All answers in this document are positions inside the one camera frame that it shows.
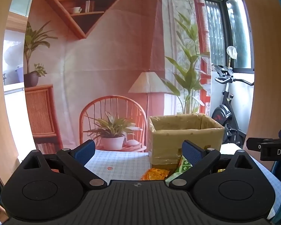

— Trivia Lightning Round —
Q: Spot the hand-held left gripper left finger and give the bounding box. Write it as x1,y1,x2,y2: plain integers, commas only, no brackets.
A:
19,139,108,189

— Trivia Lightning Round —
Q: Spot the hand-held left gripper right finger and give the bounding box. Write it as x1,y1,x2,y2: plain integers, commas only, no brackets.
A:
165,140,259,190

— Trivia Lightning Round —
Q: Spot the green snack packet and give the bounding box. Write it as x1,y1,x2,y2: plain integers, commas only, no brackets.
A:
165,155,193,186

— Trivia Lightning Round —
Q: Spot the orange snack packet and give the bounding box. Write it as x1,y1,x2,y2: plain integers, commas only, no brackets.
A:
140,168,170,181

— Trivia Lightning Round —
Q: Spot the black exercise bike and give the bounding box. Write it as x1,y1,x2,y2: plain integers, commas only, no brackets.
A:
211,63,255,149

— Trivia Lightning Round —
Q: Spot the checkered tablecloth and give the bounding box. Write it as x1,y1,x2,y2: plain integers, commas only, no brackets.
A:
84,143,281,207

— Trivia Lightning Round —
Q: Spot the white bag on stick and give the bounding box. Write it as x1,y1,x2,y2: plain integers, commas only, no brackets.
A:
226,46,238,69

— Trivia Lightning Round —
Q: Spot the blue bucket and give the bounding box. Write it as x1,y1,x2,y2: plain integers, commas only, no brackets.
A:
15,66,25,83

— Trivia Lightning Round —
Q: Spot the black framed window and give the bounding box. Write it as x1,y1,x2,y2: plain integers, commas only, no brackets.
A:
203,0,255,74

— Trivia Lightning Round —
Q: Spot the white plastic bag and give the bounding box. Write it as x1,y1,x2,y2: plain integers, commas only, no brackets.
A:
4,40,25,66

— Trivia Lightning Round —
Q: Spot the printed wall backdrop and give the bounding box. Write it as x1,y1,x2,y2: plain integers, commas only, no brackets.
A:
24,0,212,153

